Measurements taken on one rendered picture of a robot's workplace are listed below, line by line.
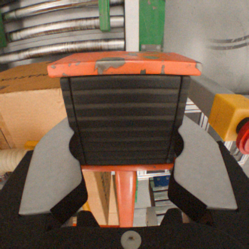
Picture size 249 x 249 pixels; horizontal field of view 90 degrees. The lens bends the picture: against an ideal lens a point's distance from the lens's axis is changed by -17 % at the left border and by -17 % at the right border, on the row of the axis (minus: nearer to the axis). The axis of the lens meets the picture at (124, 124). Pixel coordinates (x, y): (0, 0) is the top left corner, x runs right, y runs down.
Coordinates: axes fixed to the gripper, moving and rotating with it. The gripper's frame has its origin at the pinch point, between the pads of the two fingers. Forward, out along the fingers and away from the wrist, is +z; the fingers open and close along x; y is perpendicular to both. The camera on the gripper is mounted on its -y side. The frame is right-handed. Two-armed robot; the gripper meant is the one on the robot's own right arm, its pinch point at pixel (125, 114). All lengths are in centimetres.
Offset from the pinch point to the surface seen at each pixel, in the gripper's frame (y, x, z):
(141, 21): -16, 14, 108
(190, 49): 1, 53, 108
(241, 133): 6.1, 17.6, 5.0
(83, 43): -4, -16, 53
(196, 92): 6.4, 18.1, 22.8
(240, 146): 8.2, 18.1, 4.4
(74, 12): -17, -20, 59
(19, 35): -11, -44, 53
